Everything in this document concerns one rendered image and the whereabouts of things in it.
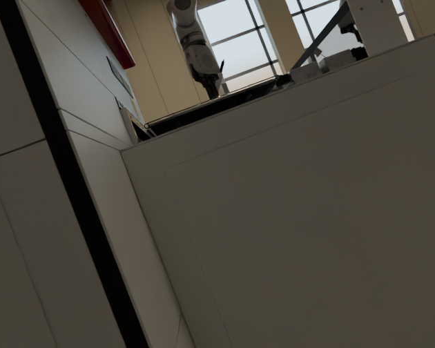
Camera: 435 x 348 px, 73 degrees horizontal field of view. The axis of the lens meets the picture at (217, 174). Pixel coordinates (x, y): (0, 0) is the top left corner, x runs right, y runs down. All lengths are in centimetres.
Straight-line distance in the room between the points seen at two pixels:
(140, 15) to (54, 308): 378
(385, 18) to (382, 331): 62
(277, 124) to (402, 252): 33
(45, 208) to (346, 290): 50
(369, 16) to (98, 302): 71
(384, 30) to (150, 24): 337
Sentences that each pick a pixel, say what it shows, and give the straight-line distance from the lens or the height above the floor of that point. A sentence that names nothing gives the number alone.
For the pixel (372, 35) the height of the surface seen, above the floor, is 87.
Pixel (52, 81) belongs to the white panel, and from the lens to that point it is 39.
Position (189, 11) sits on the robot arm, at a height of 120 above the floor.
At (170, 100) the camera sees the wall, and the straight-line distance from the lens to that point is 358.
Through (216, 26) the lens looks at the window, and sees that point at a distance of 386.
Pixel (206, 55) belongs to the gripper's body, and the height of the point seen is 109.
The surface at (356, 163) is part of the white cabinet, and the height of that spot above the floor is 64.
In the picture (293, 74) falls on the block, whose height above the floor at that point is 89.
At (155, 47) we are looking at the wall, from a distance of 381.
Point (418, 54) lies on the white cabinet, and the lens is 71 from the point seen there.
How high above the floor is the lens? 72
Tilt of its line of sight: level
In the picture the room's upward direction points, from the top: 21 degrees counter-clockwise
